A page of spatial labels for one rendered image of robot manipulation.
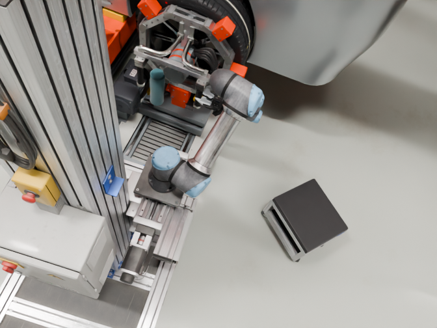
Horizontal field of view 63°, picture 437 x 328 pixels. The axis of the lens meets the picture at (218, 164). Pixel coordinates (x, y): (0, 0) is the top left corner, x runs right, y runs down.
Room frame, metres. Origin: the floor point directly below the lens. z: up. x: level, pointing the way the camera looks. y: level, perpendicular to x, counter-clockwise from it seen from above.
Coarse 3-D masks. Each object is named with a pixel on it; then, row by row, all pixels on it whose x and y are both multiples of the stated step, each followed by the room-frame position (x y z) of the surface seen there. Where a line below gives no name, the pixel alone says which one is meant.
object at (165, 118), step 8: (144, 96) 1.55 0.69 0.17; (144, 104) 1.50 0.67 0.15; (152, 104) 1.51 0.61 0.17; (144, 112) 1.45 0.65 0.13; (152, 112) 1.45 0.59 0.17; (160, 112) 1.48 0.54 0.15; (160, 120) 1.44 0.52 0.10; (168, 120) 1.44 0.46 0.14; (176, 120) 1.46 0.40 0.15; (184, 120) 1.49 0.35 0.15; (184, 128) 1.44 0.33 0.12; (192, 128) 1.44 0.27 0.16; (200, 128) 1.47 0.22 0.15
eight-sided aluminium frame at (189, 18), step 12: (168, 12) 1.42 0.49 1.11; (180, 12) 1.46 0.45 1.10; (192, 12) 1.48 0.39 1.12; (144, 24) 1.43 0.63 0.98; (156, 24) 1.42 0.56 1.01; (192, 24) 1.43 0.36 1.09; (204, 24) 1.42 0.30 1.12; (144, 36) 1.43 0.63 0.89; (228, 48) 1.46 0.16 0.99; (228, 60) 1.41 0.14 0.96; (180, 84) 1.42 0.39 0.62; (192, 84) 1.46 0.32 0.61
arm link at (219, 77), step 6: (216, 72) 1.01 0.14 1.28; (222, 72) 1.00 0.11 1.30; (228, 72) 1.00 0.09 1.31; (234, 72) 1.02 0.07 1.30; (210, 78) 1.00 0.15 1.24; (216, 78) 0.97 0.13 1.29; (222, 78) 0.97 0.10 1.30; (228, 78) 0.97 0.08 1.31; (210, 84) 0.98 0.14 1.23; (216, 84) 0.95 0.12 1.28; (222, 84) 0.95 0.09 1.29; (216, 90) 0.94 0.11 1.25
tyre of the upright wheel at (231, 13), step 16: (160, 0) 1.51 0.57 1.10; (176, 0) 1.51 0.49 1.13; (192, 0) 1.51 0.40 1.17; (208, 0) 1.54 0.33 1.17; (224, 0) 1.60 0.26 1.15; (240, 0) 1.70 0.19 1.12; (144, 16) 1.51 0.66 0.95; (208, 16) 1.50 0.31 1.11; (224, 16) 1.51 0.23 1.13; (240, 16) 1.61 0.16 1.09; (240, 32) 1.54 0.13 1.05; (240, 48) 1.50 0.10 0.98; (192, 80) 1.50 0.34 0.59
